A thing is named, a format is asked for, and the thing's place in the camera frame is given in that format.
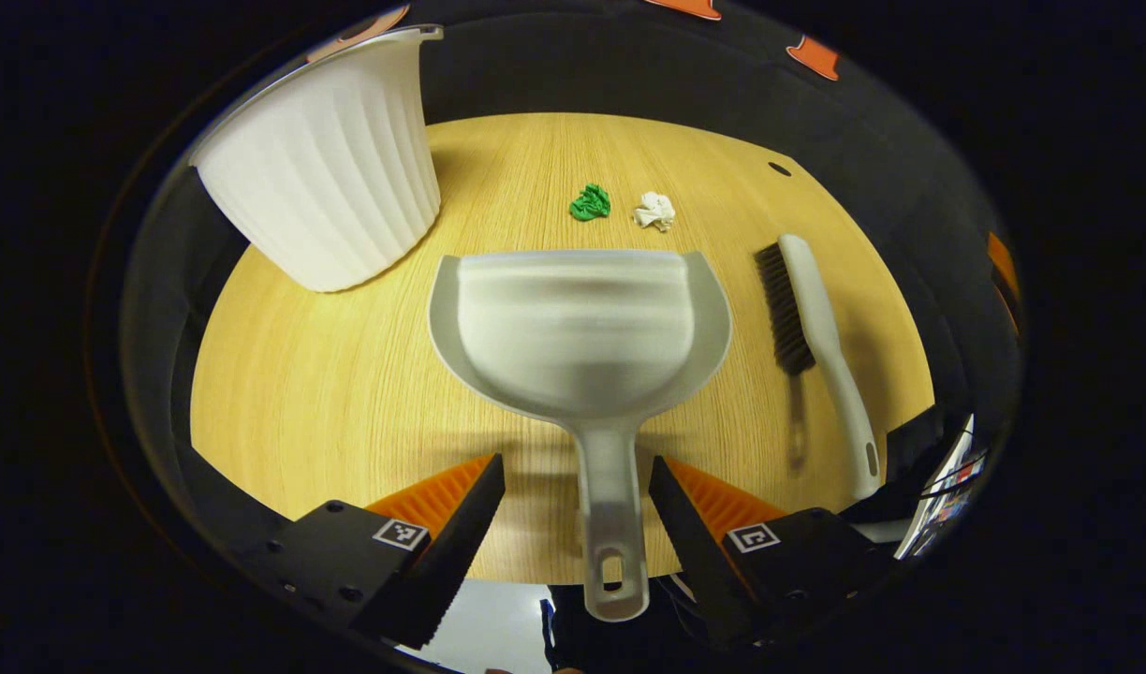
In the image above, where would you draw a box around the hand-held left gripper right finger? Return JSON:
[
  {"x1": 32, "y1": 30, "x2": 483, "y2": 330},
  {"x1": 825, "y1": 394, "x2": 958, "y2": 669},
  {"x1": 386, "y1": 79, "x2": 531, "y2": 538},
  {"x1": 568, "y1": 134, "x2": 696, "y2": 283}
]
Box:
[{"x1": 648, "y1": 455, "x2": 897, "y2": 652}]

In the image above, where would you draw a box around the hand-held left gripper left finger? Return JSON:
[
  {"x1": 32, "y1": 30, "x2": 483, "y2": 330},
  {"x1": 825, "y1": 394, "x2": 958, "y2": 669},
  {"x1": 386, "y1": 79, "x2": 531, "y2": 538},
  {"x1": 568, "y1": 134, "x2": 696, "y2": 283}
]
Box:
[{"x1": 241, "y1": 453, "x2": 507, "y2": 652}]

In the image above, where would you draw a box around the small white broom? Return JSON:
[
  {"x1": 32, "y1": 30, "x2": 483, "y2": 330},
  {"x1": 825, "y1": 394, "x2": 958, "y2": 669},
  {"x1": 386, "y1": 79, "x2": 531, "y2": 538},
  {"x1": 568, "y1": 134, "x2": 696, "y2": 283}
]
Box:
[{"x1": 756, "y1": 234, "x2": 883, "y2": 502}]

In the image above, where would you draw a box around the white plastic dustpan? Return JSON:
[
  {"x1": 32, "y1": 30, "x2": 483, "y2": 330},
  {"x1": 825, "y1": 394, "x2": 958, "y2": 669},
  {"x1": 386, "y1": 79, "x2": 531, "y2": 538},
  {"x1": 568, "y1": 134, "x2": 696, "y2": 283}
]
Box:
[{"x1": 428, "y1": 249, "x2": 733, "y2": 623}]

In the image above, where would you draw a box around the white paper ball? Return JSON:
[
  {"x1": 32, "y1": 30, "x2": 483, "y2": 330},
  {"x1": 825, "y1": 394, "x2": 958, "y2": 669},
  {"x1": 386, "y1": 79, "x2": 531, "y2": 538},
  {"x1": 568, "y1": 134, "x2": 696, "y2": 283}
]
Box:
[{"x1": 633, "y1": 191, "x2": 677, "y2": 233}]

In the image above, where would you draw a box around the green paper ball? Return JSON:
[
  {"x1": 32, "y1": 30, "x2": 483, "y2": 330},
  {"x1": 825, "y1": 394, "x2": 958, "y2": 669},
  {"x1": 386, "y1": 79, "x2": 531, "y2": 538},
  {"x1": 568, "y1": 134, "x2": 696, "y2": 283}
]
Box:
[{"x1": 569, "y1": 183, "x2": 612, "y2": 223}]

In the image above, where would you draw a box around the white ribbed garbage bin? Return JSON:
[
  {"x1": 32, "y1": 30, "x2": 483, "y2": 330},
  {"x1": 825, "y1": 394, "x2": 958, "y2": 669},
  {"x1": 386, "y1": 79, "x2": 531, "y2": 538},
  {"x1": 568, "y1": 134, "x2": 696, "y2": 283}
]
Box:
[{"x1": 189, "y1": 25, "x2": 445, "y2": 293}]

